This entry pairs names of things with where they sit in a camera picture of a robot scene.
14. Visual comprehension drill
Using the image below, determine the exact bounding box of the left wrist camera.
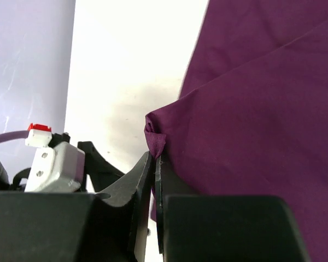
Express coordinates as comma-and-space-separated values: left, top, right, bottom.
25, 123, 85, 193

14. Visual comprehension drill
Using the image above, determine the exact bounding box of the purple cloth mat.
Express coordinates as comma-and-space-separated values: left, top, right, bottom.
144, 1, 328, 261

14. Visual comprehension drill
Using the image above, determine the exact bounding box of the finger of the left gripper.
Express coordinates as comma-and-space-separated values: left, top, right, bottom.
78, 141, 124, 192

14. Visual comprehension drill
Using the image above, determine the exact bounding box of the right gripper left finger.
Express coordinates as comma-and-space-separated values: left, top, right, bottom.
0, 152, 153, 261

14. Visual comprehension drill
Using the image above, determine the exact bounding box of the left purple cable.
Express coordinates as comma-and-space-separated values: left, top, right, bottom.
0, 130, 30, 147

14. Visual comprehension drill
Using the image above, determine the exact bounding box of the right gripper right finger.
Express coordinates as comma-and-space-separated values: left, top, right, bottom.
155, 155, 310, 261

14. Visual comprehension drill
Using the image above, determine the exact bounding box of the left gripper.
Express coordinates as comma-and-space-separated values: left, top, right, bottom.
0, 132, 72, 192

